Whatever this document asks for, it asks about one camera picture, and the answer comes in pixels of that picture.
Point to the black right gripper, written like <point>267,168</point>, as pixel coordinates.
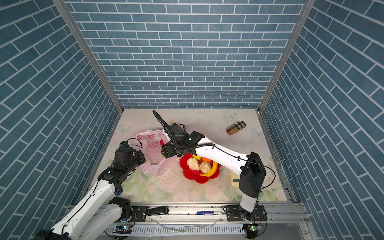
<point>166,151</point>

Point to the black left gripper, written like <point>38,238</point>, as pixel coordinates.
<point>140,156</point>

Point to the beige fake potato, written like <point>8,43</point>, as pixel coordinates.
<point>193,164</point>
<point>205,167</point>

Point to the pink plastic bag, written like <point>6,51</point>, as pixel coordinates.
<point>152,141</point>

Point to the orange fake fruit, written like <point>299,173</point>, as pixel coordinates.
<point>206,159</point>

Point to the yellow fake banana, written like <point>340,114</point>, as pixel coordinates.
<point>213,170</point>

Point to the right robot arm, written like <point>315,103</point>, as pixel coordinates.
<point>249,167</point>

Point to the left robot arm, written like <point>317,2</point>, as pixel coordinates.
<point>101,206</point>

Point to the blue stapler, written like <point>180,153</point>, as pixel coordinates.
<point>119,191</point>

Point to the red flower-shaped bowl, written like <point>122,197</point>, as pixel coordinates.
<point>195,175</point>

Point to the plaid glasses case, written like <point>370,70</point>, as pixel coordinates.
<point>235,127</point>

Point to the yellow calculator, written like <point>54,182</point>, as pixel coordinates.
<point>234,179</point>

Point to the blue pen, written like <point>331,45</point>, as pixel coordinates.
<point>205,213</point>

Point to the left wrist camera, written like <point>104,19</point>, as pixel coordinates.
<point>123,147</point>

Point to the aluminium front rail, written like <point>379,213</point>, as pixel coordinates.
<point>182,220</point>

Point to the aluminium left corner post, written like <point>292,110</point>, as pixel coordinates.
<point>81,41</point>

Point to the aluminium corner post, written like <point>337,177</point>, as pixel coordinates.
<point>81,41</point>
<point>304,14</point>

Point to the aluminium right corner post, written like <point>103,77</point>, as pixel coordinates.
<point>304,14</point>

